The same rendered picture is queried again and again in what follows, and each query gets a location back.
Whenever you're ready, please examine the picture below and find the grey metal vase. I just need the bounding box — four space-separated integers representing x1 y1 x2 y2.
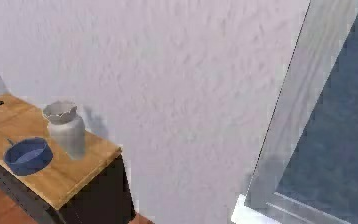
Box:
42 100 87 160

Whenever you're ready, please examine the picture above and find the wooden top black table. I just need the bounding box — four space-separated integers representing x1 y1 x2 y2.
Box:
0 93 137 224

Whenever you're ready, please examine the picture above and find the white framed window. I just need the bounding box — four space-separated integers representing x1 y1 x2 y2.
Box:
245 0 358 224

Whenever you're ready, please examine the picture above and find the blue bowl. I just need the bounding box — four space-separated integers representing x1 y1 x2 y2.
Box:
3 136 54 177

